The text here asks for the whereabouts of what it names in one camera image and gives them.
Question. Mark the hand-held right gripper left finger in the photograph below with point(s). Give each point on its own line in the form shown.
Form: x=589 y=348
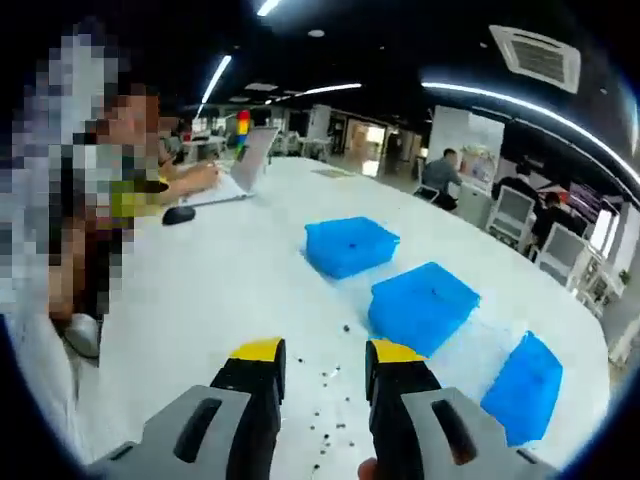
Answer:
x=170 y=430

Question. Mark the round ceiling fixture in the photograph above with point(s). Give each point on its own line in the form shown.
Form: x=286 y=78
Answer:
x=316 y=33

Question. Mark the curved ceiling light strip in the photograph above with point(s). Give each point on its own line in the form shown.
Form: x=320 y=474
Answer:
x=500 y=97

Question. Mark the small black resistors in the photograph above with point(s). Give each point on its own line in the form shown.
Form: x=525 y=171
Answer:
x=340 y=426

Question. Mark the silver laptop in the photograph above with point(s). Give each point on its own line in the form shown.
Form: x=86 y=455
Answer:
x=255 y=155

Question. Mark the person's right hand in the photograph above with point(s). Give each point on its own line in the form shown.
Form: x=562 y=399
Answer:
x=368 y=470

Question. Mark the colourful stacked tower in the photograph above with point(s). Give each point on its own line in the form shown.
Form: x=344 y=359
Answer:
x=243 y=130

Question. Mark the green paper sheet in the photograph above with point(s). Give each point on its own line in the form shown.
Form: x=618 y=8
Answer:
x=330 y=172

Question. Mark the purple wall screen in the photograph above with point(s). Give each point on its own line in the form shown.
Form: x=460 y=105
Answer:
x=585 y=197

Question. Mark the white display shelf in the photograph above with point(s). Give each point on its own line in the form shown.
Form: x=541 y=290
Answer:
x=477 y=165

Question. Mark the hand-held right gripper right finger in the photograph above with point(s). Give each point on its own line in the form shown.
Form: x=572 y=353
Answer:
x=405 y=400

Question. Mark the long curved ceiling light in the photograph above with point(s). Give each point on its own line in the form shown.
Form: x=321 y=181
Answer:
x=267 y=7

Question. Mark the white ceiling air conditioner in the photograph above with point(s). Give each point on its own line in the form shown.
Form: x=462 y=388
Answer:
x=537 y=57

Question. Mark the white mesh office chair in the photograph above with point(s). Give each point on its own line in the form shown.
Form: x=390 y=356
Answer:
x=425 y=192
x=562 y=247
x=512 y=207

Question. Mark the blue plastic bin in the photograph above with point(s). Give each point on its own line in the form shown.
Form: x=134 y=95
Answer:
x=525 y=390
x=345 y=250
x=420 y=310

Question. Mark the short ceiling light strip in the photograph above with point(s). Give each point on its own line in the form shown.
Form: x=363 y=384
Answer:
x=320 y=91
x=217 y=80

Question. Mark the black computer mouse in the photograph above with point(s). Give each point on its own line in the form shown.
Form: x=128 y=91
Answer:
x=178 y=215

